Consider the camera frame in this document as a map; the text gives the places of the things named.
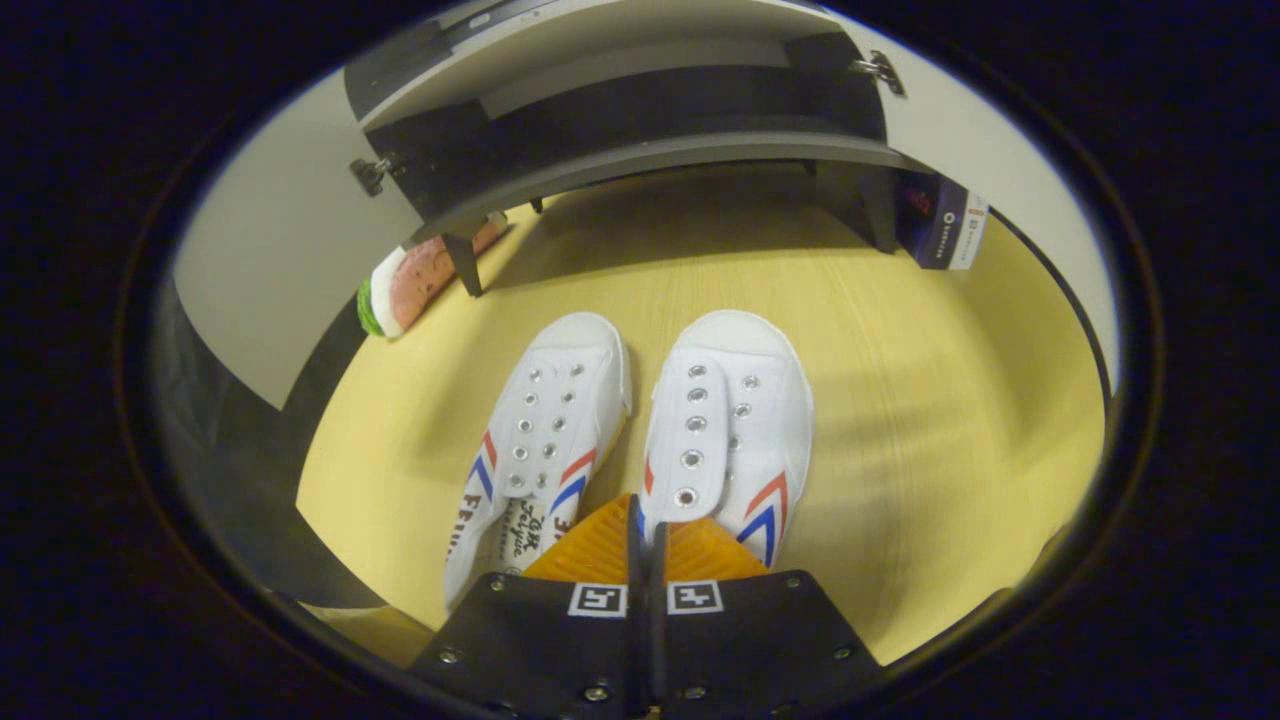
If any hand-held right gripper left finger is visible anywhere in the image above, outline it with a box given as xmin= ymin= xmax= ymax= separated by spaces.
xmin=405 ymin=493 xmax=646 ymax=720

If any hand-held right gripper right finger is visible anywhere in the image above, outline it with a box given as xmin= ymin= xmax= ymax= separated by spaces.
xmin=645 ymin=520 xmax=886 ymax=720

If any white canvas shoe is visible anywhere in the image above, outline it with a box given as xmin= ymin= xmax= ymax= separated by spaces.
xmin=638 ymin=309 xmax=816 ymax=571
xmin=443 ymin=312 xmax=633 ymax=613

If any dark blue cardboard box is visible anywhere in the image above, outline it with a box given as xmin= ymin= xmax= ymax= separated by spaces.
xmin=895 ymin=172 xmax=991 ymax=271

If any metal door hinge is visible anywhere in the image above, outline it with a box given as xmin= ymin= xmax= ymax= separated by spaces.
xmin=855 ymin=50 xmax=906 ymax=96
xmin=350 ymin=155 xmax=401 ymax=196

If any white cabinet door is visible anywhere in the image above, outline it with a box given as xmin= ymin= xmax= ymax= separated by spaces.
xmin=170 ymin=65 xmax=441 ymax=411
xmin=855 ymin=35 xmax=1121 ymax=396

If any white shoe cabinet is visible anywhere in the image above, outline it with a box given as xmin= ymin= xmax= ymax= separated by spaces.
xmin=170 ymin=0 xmax=1121 ymax=411

